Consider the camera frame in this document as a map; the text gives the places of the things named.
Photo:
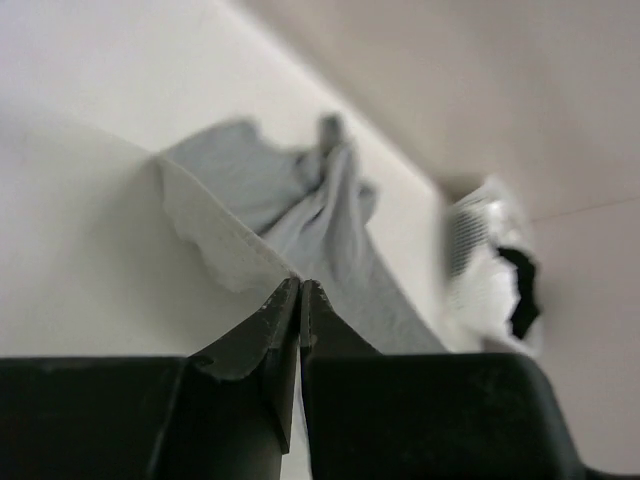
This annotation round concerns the white plastic laundry basket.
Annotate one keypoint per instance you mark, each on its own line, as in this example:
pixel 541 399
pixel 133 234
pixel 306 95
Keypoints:
pixel 465 321

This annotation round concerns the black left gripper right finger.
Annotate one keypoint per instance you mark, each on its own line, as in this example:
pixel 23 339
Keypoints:
pixel 436 416

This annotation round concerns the black garment in basket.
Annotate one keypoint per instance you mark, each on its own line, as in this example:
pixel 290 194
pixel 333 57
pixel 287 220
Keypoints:
pixel 527 310

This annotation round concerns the grey tank top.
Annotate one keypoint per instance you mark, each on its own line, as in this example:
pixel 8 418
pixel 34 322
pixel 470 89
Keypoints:
pixel 258 213

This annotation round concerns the white garment in basket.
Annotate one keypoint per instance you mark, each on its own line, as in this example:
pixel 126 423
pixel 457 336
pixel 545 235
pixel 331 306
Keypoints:
pixel 508 229

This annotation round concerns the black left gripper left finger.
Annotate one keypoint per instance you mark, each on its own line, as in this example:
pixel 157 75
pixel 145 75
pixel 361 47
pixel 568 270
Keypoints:
pixel 222 413

